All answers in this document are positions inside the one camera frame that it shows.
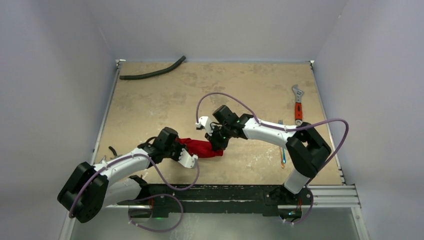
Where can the gold fork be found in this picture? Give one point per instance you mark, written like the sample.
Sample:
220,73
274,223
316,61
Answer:
282,157

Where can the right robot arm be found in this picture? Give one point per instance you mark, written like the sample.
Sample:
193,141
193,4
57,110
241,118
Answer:
308,151

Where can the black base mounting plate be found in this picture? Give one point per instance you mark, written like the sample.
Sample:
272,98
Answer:
267,200

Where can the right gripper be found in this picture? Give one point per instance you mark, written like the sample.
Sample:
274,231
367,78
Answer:
216,140

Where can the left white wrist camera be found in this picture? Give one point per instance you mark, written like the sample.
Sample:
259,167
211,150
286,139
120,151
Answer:
187,160

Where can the black handled pliers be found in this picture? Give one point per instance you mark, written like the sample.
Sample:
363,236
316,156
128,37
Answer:
110,155

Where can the adjustable wrench orange handle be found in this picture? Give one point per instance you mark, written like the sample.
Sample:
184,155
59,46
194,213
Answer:
298,111

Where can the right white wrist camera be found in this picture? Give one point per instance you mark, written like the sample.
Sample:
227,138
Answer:
204,123

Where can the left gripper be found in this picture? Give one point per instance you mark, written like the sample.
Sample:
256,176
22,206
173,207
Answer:
179,147

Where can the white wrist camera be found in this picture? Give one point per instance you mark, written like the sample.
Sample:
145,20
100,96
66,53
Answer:
204,123
187,160

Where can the red cloth napkin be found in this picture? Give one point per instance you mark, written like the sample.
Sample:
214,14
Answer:
203,149

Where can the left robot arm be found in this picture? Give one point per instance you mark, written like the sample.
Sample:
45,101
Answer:
93,187

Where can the aluminium frame rail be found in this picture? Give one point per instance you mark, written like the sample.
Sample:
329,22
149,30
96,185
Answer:
140,109

